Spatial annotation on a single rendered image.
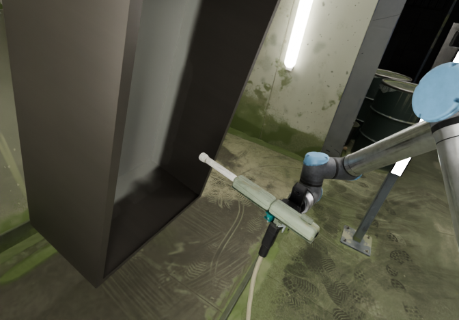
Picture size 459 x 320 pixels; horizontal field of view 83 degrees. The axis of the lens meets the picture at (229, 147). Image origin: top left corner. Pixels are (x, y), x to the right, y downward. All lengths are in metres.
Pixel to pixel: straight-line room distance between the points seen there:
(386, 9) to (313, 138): 1.19
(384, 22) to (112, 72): 2.23
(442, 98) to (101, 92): 0.64
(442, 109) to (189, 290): 1.30
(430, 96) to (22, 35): 0.84
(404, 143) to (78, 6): 0.85
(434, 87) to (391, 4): 1.88
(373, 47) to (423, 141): 1.70
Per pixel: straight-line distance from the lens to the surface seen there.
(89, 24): 0.54
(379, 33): 2.50
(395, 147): 0.93
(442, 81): 0.65
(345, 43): 2.52
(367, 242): 2.22
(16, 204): 1.78
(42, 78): 0.71
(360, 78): 2.53
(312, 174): 1.07
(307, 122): 2.68
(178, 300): 1.49
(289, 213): 0.83
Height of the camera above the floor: 1.34
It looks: 29 degrees down
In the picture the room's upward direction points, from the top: 10 degrees clockwise
